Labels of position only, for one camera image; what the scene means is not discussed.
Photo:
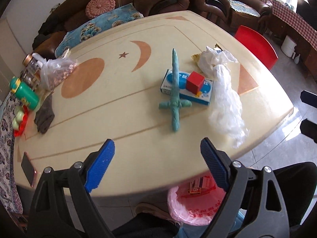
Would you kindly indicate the pink lined trash bin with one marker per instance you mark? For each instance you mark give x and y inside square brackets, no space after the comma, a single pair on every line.
[195,203]

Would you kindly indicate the clear bag of peanuts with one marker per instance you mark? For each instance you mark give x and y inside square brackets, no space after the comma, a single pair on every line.
[53,72]

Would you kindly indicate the patterned sofa cover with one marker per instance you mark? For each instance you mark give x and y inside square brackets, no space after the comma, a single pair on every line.
[9,195]

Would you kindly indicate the red plastic stool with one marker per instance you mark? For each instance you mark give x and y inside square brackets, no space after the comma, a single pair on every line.
[258,45]

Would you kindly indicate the pink round cushion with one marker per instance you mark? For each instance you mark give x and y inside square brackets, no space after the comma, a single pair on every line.
[96,8]

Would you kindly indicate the brown leather sofa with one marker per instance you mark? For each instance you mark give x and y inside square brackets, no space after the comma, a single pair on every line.
[70,14]

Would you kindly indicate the checkered cloth side table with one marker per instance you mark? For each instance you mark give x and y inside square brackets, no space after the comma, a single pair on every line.
[285,22]

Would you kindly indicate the grey cloth rag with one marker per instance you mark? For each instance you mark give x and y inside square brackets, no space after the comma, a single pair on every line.
[45,115]

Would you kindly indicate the red plate with apples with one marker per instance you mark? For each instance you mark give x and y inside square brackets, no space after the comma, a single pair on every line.
[21,114]

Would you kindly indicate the white tissue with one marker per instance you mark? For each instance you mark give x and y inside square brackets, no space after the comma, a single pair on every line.
[212,57]

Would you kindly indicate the brown leather armchair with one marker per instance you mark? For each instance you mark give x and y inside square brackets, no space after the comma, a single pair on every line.
[231,14]

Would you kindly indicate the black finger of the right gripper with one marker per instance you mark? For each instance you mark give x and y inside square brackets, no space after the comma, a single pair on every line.
[308,125]

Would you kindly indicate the green kids water bottle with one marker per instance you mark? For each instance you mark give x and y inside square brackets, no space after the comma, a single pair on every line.
[24,93]

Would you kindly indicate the blue floral blanket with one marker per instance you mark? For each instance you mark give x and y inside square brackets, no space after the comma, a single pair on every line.
[93,27]

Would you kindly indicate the yellow snack wrapper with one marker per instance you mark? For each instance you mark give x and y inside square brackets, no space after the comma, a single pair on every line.
[196,57]

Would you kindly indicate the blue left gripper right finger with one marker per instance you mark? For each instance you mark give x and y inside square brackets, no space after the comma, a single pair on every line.
[216,162]

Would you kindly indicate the red cube box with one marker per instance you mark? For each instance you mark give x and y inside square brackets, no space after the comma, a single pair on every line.
[194,82]

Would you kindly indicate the white appliance on floor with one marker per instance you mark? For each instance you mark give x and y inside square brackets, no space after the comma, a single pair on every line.
[288,47]

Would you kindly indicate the teal toy airplane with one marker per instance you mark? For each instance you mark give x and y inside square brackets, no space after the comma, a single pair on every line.
[175,103]

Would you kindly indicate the black smartphone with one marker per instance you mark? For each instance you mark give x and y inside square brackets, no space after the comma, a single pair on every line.
[28,169]

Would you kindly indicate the glass tea bottle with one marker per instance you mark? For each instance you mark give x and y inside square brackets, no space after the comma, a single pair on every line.
[31,74]

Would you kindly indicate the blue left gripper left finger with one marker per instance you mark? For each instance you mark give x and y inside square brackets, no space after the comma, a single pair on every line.
[98,166]

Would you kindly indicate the teal seat pad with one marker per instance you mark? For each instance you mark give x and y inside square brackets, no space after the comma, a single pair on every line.
[243,8]

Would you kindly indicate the white plastic bag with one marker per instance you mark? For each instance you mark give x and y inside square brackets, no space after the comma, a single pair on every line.
[226,115]

